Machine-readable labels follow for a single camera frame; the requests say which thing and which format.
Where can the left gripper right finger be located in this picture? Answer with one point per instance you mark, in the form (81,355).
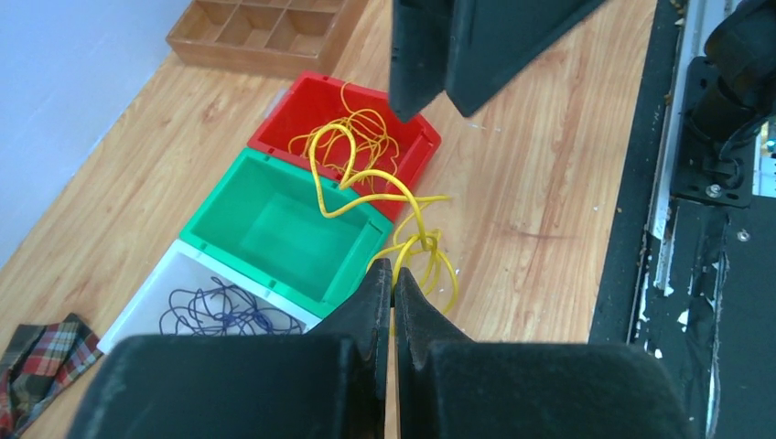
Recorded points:
(451,386)

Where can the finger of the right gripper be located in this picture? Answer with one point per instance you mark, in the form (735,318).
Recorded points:
(491,41)
(419,49)

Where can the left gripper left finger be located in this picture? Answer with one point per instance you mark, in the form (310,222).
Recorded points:
(327,383)

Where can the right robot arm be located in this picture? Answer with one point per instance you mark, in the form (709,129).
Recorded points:
(729,92)

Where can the red plastic bin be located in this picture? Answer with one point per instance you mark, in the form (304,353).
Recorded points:
(346,139)

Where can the wooden compartment tray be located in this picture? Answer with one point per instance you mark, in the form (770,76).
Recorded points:
(280,38)

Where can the white plastic bin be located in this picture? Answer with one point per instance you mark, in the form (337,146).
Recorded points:
(190,293)

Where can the green plastic bin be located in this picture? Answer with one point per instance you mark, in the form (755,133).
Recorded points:
(263,221)

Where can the plaid cloth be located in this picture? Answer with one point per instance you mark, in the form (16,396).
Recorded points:
(39,363)

